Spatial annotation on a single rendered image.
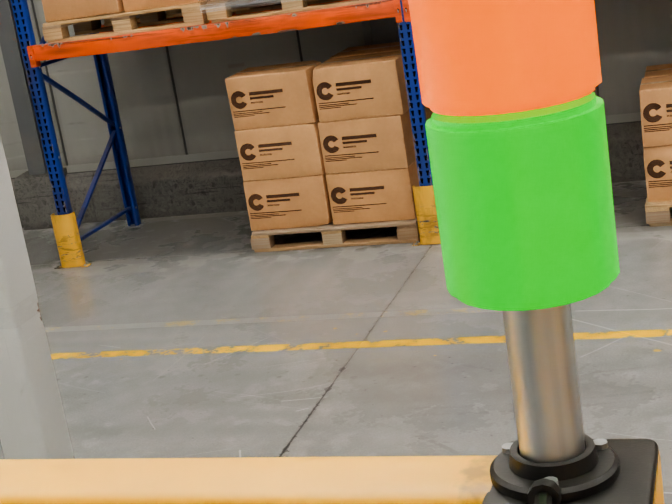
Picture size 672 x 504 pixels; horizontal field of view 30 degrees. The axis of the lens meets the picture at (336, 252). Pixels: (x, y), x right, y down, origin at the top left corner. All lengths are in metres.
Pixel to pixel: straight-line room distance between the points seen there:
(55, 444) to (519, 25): 2.82
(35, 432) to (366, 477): 2.67
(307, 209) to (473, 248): 8.23
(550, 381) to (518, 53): 0.10
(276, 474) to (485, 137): 0.14
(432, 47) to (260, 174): 8.28
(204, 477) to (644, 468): 0.14
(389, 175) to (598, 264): 8.00
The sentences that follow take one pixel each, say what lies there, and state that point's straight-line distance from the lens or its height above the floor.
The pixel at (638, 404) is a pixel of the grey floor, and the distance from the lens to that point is 5.59.
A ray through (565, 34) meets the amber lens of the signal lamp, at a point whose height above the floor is 2.23.
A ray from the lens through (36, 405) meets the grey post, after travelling 3.03.
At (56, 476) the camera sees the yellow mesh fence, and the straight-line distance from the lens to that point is 0.45.
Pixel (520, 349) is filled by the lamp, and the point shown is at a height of 2.14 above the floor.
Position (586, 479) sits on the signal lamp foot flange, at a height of 2.10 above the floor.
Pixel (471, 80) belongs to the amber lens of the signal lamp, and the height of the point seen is 2.23.
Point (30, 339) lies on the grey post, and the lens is 3.01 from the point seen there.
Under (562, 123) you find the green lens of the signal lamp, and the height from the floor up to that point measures 2.21.
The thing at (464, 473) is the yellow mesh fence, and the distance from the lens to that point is 0.40.
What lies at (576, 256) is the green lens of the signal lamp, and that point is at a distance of 0.35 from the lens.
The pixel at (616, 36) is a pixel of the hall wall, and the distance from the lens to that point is 9.25.
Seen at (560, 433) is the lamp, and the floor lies 2.12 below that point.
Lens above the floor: 2.28
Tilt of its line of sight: 16 degrees down
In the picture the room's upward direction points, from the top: 9 degrees counter-clockwise
